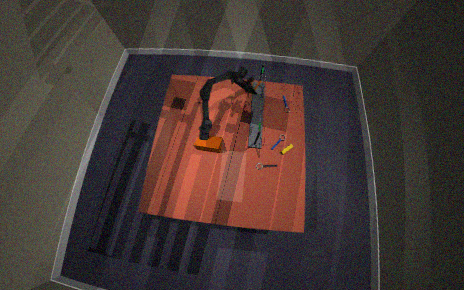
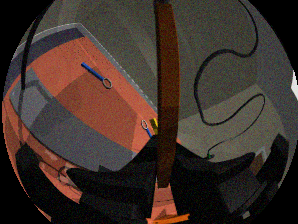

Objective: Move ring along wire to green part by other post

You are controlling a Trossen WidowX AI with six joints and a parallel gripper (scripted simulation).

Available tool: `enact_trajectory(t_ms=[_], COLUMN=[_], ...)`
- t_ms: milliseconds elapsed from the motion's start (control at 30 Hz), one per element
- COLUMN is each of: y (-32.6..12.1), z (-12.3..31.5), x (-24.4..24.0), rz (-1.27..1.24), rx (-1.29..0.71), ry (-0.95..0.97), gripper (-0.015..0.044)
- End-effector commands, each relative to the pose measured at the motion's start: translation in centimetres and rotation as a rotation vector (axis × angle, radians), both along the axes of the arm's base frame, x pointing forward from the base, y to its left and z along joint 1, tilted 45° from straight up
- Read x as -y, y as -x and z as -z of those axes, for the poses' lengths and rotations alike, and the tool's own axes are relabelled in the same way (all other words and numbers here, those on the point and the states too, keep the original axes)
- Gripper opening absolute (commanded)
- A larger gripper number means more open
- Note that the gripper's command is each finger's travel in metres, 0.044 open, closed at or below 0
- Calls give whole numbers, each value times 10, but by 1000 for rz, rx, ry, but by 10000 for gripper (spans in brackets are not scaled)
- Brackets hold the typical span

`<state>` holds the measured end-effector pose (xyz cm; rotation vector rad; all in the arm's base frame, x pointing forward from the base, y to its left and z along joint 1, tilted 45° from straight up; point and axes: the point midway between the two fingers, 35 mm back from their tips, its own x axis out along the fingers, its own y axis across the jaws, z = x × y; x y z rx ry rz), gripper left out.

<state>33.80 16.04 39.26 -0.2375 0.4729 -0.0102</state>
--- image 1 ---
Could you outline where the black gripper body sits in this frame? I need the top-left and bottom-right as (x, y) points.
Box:
(239, 80), (252, 92)

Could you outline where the yellow flat bar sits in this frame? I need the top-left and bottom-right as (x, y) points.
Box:
(280, 144), (294, 155)

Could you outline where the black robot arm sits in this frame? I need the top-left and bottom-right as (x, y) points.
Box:
(199, 67), (248, 140)

